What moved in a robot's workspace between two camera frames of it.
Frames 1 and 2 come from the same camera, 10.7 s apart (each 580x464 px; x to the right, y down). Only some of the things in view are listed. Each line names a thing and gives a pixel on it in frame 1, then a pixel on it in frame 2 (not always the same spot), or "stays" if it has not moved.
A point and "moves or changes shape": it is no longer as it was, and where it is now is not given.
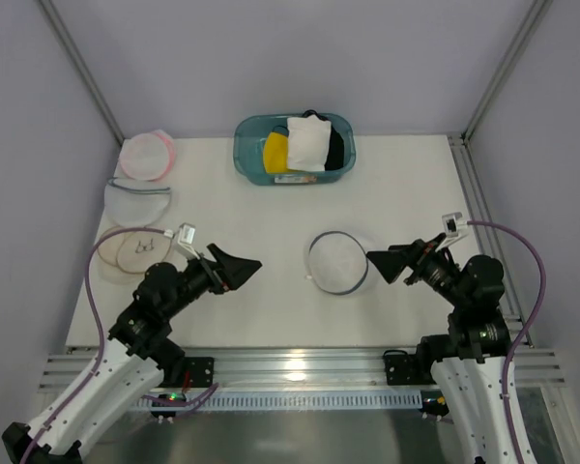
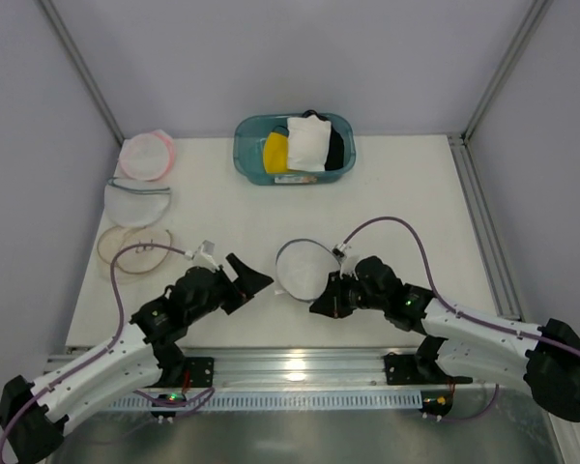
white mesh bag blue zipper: x=338 y=262 moves or changes shape
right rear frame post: x=539 y=10 stays
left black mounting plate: x=198 y=371 stays
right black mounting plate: x=400 y=367 stays
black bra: x=335 y=157 stays
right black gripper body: x=417 y=263 → x=340 y=295
